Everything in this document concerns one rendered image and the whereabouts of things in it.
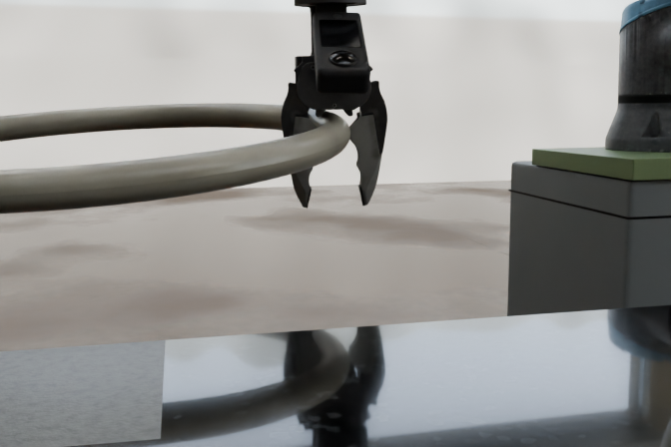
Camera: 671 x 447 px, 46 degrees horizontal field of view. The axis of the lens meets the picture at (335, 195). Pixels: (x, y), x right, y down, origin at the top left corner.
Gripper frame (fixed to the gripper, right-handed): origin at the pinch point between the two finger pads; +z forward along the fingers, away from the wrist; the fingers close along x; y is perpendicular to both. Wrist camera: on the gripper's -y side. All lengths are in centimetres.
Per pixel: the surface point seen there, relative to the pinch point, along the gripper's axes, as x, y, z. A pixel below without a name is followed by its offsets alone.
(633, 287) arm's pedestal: -50, 38, 23
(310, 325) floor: -8, 249, 101
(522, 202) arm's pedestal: -43, 72, 15
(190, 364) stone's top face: 11.1, -35.4, 3.1
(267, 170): 6.6, -18.1, -5.3
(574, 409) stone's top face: -7.8, -43.3, 3.1
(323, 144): 1.9, -12.3, -6.5
